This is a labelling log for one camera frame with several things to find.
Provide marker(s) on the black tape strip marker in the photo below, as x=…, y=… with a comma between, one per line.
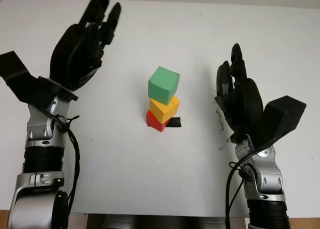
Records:
x=175, y=122

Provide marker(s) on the dark robot torso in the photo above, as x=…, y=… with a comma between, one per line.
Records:
x=165, y=222

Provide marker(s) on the red cube block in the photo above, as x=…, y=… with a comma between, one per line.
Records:
x=156, y=122

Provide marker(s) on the green cube block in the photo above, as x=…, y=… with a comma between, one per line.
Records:
x=162, y=85

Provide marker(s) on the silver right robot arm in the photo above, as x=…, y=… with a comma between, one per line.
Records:
x=265, y=179

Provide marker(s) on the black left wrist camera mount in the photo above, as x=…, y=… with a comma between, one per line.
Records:
x=32, y=89

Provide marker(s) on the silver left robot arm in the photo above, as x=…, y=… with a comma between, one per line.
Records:
x=42, y=151

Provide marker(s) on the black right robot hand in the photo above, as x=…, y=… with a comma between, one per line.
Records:
x=246, y=104

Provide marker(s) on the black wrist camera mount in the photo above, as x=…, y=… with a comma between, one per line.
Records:
x=32, y=89
x=282, y=116

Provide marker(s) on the yellow cube block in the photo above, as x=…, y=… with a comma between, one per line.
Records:
x=165, y=110

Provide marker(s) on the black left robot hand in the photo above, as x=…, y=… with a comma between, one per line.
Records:
x=72, y=56

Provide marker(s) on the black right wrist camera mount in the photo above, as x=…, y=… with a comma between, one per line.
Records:
x=282, y=116

